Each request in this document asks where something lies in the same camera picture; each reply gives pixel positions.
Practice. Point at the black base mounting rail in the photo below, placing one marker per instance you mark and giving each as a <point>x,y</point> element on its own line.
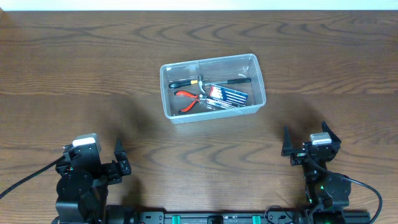
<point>274,215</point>

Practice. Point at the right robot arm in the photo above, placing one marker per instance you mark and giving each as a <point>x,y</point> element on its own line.
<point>327,192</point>

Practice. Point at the red-handled small pliers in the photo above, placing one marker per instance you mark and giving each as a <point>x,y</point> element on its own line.
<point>190,100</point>

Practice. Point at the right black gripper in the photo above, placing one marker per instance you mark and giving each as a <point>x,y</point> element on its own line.
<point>306,152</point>

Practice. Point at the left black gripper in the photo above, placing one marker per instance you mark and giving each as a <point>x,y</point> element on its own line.
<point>111,168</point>

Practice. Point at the blue precision screwdriver set case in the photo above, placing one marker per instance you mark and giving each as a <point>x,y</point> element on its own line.
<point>227,97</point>

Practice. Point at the black yellow screwdriver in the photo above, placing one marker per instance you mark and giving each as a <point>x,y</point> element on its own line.
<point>181,83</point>

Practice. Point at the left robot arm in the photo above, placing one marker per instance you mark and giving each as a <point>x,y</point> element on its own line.
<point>83,187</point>

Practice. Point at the small black-handled claw hammer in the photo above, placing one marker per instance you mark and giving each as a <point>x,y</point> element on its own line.
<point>202,83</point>

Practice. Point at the clear plastic storage container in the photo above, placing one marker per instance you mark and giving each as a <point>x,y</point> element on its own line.
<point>212,70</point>

